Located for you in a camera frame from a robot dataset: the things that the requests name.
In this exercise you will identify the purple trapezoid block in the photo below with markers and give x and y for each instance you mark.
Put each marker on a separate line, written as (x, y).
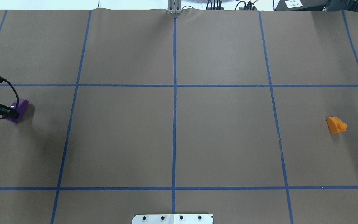
(21, 108)

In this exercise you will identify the orange trapezoid block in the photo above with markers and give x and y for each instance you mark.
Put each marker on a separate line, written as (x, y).
(335, 125)

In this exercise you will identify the black box with label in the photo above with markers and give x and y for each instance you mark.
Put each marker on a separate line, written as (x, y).
(316, 5)

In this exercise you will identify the grey aluminium frame post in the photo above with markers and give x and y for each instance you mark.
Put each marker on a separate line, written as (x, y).
(174, 7)

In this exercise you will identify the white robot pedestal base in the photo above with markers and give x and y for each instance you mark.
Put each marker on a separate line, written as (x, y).
(173, 219)

